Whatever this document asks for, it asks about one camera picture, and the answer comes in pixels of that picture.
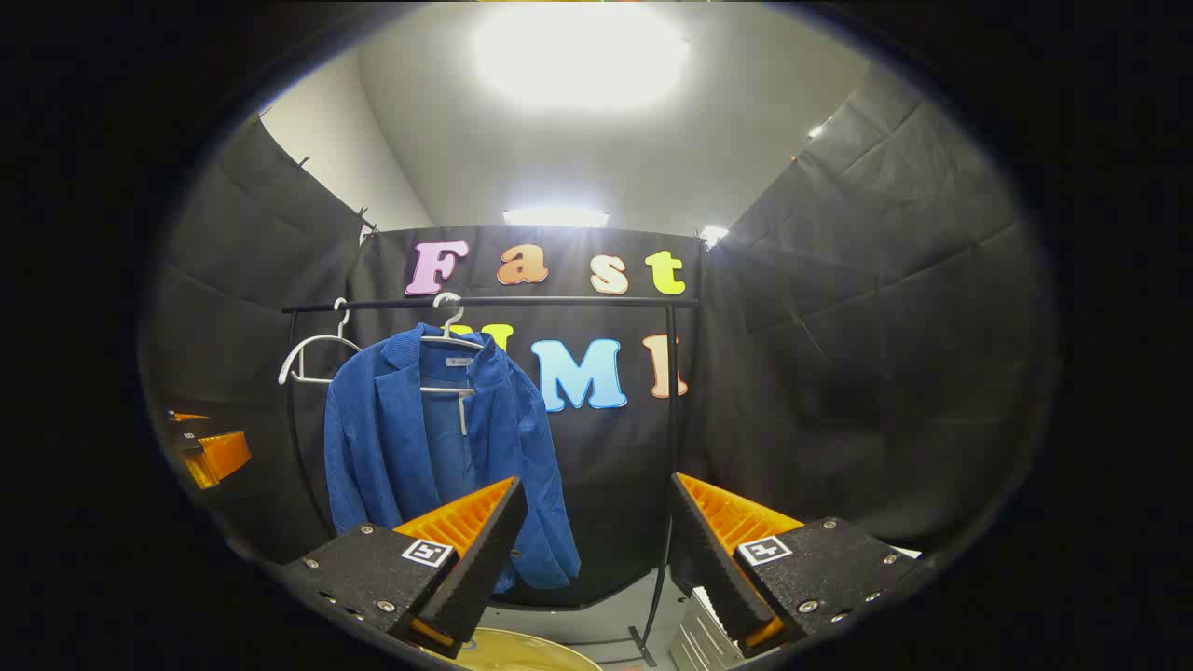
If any blue corduroy jacket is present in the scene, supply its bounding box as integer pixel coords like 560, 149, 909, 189
323, 322, 582, 595

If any white plastic clothes hanger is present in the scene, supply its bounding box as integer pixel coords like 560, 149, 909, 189
418, 292, 487, 436
278, 298, 364, 387

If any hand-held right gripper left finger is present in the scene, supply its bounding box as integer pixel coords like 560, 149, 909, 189
280, 475, 529, 660

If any black metal clothes rack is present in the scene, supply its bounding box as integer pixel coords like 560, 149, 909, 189
282, 295, 700, 668

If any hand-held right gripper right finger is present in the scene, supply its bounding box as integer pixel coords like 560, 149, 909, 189
669, 472, 935, 659

